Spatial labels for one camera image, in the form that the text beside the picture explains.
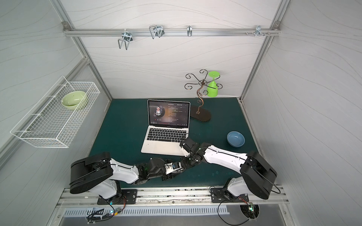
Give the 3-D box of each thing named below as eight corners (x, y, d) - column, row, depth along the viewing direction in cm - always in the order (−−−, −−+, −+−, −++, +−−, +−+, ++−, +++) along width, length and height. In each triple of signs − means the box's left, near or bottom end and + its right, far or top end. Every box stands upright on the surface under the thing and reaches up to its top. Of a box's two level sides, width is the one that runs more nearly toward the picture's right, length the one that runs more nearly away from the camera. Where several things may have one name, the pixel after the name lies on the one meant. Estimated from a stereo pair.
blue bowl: (228, 148, 94) (229, 145, 91) (225, 134, 101) (226, 131, 98) (244, 148, 94) (247, 145, 91) (240, 134, 101) (242, 131, 98)
